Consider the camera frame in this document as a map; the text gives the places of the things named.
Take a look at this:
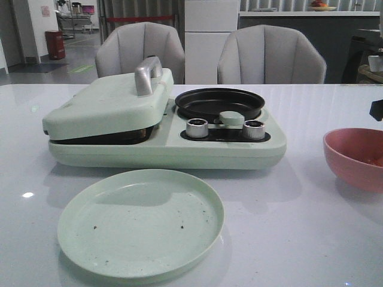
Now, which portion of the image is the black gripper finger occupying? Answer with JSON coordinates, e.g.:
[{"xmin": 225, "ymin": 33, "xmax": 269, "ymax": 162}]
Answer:
[{"xmin": 370, "ymin": 100, "xmax": 383, "ymax": 121}]

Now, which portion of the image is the pink bowl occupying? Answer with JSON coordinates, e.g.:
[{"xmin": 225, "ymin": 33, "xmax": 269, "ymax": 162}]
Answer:
[{"xmin": 323, "ymin": 128, "xmax": 382, "ymax": 193}]

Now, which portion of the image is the green sandwich maker lid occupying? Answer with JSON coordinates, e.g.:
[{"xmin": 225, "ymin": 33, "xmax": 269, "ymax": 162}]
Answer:
[{"xmin": 42, "ymin": 68, "xmax": 174, "ymax": 141}]

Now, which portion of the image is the orange shrimp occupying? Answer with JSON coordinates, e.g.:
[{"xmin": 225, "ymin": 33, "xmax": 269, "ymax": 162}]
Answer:
[{"xmin": 367, "ymin": 157, "xmax": 383, "ymax": 167}]

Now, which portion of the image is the white bread slice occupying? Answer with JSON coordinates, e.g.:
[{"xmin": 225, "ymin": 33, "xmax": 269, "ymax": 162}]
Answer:
[{"xmin": 52, "ymin": 126, "xmax": 153, "ymax": 145}]

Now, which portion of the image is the green breakfast maker base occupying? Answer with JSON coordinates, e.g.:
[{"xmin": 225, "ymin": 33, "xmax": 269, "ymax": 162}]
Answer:
[{"xmin": 48, "ymin": 99, "xmax": 287, "ymax": 170}]

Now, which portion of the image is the beige cushion at right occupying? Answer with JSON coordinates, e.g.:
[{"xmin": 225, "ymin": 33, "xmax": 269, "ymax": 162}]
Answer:
[{"xmin": 357, "ymin": 64, "xmax": 382, "ymax": 84}]

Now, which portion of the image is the dark kitchen counter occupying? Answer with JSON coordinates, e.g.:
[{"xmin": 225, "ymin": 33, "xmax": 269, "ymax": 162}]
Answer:
[{"xmin": 238, "ymin": 12, "xmax": 379, "ymax": 84}]

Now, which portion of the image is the fruit bowl on counter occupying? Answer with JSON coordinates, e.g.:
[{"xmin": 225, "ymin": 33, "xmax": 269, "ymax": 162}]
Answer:
[{"xmin": 308, "ymin": 0, "xmax": 337, "ymax": 12}]

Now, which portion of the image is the right silver control knob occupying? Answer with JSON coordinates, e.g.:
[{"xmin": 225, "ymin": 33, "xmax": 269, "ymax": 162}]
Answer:
[{"xmin": 242, "ymin": 120, "xmax": 266, "ymax": 141}]

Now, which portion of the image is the silver control knob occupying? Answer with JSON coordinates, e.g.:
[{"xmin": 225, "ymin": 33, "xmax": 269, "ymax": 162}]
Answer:
[
  {"xmin": 186, "ymin": 118, "xmax": 209, "ymax": 138},
  {"xmin": 242, "ymin": 120, "xmax": 266, "ymax": 141}
]

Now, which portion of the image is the right grey upholstered chair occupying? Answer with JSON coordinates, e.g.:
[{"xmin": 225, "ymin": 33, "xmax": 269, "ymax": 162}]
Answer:
[{"xmin": 217, "ymin": 25, "xmax": 327, "ymax": 84}]

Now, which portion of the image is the grey upholstered chair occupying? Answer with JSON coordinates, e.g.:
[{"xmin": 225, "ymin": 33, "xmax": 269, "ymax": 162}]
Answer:
[
  {"xmin": 217, "ymin": 25, "xmax": 327, "ymax": 84},
  {"xmin": 95, "ymin": 22, "xmax": 185, "ymax": 84}
]

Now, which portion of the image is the black round frying pan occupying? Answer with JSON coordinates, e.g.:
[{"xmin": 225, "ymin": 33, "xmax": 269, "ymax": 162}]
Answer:
[{"xmin": 175, "ymin": 87, "xmax": 265, "ymax": 123}]

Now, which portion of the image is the left silver control knob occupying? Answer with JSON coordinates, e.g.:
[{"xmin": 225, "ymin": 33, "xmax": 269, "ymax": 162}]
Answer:
[{"xmin": 186, "ymin": 118, "xmax": 209, "ymax": 138}]

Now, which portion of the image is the white refrigerator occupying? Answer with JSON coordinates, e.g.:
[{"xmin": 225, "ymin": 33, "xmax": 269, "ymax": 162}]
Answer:
[{"xmin": 184, "ymin": 1, "xmax": 240, "ymax": 84}]

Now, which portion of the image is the red barrier belt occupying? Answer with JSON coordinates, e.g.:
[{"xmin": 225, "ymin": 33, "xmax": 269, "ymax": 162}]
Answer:
[{"xmin": 106, "ymin": 15, "xmax": 175, "ymax": 23}]

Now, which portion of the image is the light green round plate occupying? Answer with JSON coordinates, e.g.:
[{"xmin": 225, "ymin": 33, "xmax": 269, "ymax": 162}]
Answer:
[{"xmin": 57, "ymin": 169, "xmax": 224, "ymax": 282}]

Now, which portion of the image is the left grey upholstered chair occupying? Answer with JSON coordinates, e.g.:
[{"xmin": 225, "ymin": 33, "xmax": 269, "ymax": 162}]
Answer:
[{"xmin": 95, "ymin": 22, "xmax": 185, "ymax": 84}]

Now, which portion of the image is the background work desk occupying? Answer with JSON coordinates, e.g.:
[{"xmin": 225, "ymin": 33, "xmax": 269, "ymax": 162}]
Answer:
[{"xmin": 54, "ymin": 0, "xmax": 99, "ymax": 39}]

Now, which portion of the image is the red trash bin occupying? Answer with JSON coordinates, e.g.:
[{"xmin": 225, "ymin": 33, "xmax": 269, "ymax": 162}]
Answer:
[{"xmin": 45, "ymin": 30, "xmax": 65, "ymax": 60}]

